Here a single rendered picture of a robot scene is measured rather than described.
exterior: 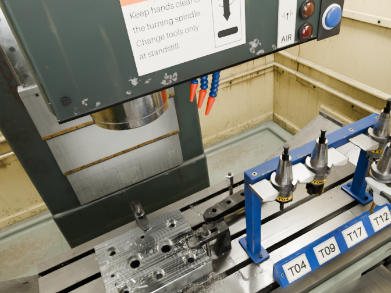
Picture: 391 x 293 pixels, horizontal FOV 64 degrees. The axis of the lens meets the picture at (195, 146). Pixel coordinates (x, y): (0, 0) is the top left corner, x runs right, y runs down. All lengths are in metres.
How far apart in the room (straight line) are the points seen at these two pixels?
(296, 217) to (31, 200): 1.28
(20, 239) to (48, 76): 1.51
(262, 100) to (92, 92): 1.66
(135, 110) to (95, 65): 0.20
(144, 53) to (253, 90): 1.55
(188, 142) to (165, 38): 0.99
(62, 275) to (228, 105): 1.22
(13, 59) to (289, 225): 0.98
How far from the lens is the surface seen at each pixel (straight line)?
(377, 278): 1.28
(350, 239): 1.09
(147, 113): 0.57
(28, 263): 1.71
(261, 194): 0.77
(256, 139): 1.99
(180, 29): 0.40
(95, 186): 1.29
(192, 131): 1.34
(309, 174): 0.83
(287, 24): 0.49
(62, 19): 0.37
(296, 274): 0.99
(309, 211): 1.17
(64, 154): 1.18
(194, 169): 1.44
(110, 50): 0.38
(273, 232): 1.10
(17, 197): 1.78
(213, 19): 0.42
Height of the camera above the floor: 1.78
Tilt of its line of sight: 37 degrees down
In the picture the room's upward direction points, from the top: 9 degrees counter-clockwise
